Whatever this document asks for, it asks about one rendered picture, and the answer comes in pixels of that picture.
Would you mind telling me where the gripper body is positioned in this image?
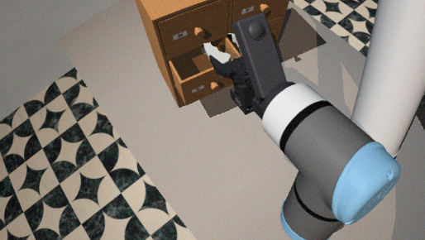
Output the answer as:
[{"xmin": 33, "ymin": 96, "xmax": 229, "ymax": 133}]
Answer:
[{"xmin": 229, "ymin": 56, "xmax": 295, "ymax": 120}]

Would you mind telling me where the brown wooden chest of drawers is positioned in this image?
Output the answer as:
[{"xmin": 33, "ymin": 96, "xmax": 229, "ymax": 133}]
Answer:
[{"xmin": 135, "ymin": 0, "xmax": 289, "ymax": 108}]

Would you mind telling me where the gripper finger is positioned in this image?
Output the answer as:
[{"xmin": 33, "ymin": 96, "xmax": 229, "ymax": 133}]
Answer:
[
  {"xmin": 203, "ymin": 42, "xmax": 236, "ymax": 79},
  {"xmin": 227, "ymin": 33, "xmax": 239, "ymax": 47}
]

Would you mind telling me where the brown wooden drawer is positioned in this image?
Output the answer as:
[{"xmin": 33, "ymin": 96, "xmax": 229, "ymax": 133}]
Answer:
[
  {"xmin": 156, "ymin": 0, "xmax": 229, "ymax": 58},
  {"xmin": 167, "ymin": 36, "xmax": 241, "ymax": 106},
  {"xmin": 231, "ymin": 16, "xmax": 282, "ymax": 54},
  {"xmin": 232, "ymin": 0, "xmax": 287, "ymax": 24},
  {"xmin": 175, "ymin": 87, "xmax": 185, "ymax": 106}
]

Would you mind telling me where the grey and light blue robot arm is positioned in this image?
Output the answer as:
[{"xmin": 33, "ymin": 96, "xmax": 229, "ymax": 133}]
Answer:
[{"xmin": 232, "ymin": 0, "xmax": 425, "ymax": 240}]

